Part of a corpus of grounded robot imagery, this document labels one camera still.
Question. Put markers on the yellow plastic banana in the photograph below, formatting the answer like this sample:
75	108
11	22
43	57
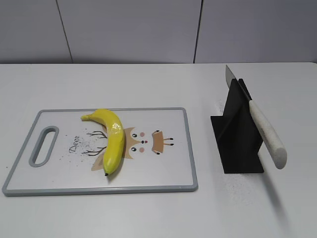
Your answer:
115	138

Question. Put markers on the black knife stand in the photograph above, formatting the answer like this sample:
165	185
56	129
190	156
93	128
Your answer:
238	139

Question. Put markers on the white grey-rimmed cutting board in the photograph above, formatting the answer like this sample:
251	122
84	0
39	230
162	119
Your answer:
63	155

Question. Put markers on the white-handled kitchen knife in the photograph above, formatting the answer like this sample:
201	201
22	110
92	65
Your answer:
270	137

